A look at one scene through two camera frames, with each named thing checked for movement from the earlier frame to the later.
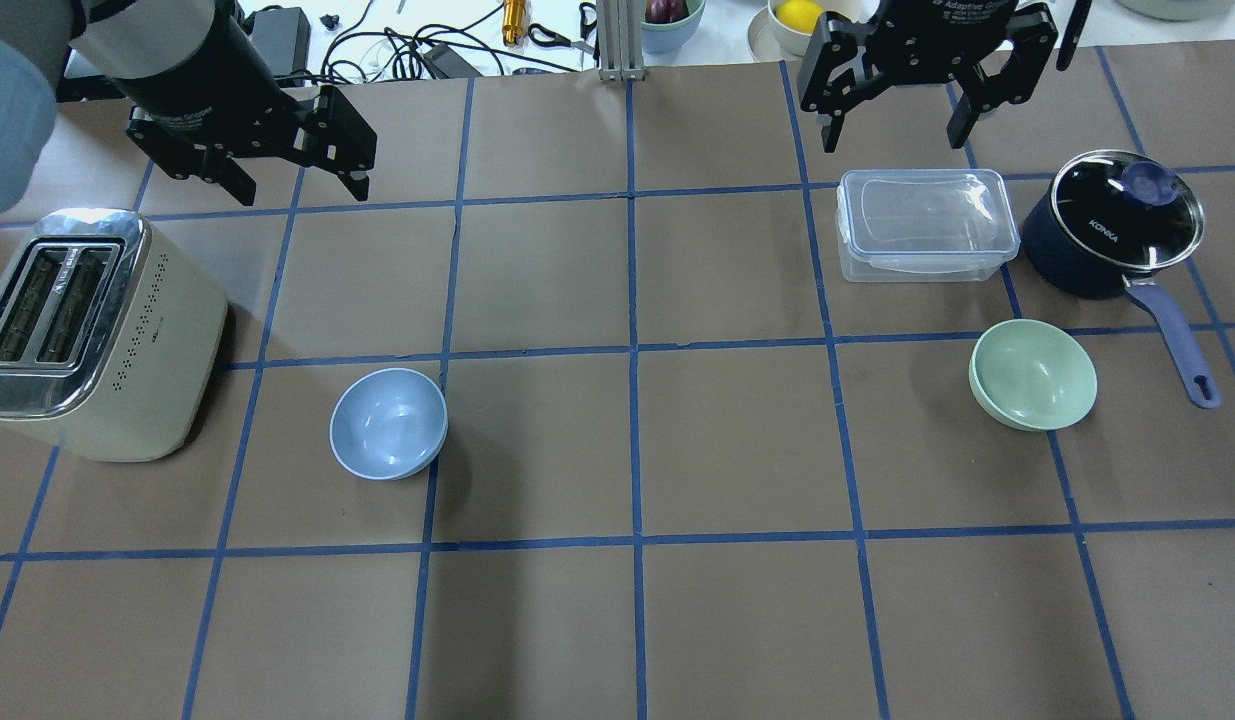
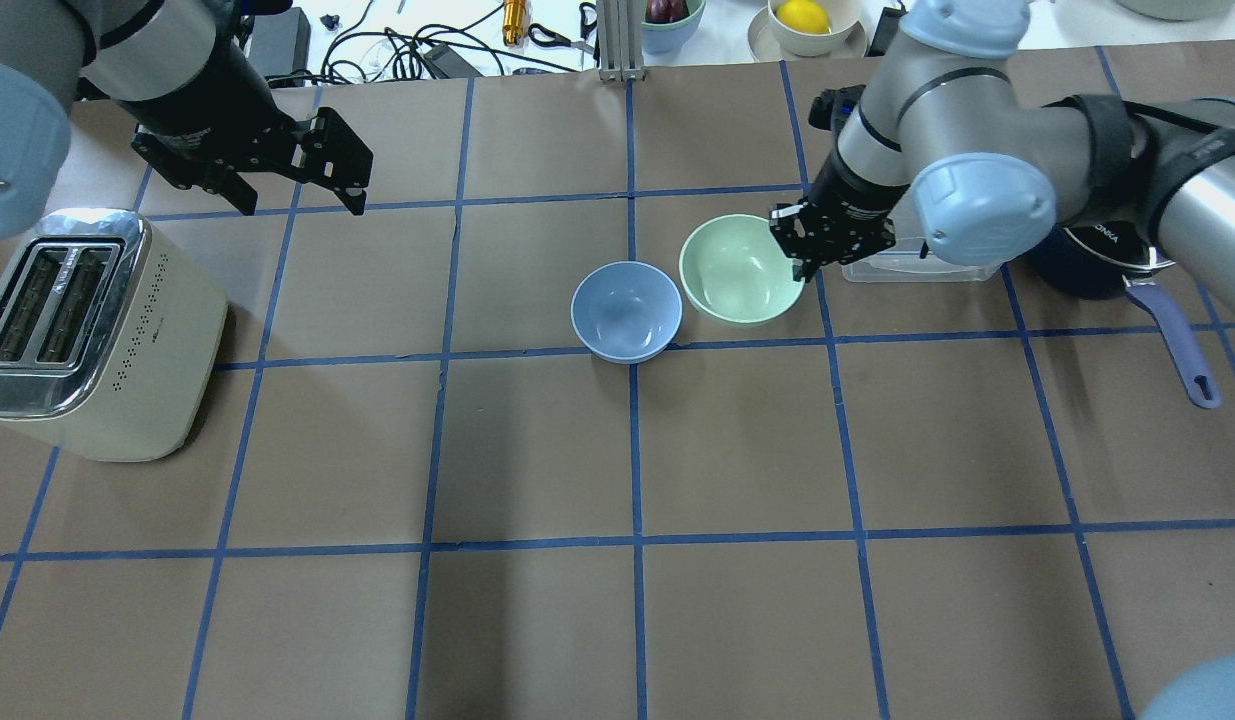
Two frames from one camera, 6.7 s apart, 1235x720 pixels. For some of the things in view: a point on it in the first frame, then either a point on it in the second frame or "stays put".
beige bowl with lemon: (786, 30) stays put
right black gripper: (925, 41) -> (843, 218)
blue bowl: (388, 424) -> (626, 312)
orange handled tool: (513, 22) stays put
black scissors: (543, 36) stays put
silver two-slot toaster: (97, 340) stays put
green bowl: (1032, 375) -> (733, 268)
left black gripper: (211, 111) stays put
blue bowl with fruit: (668, 24) stays put
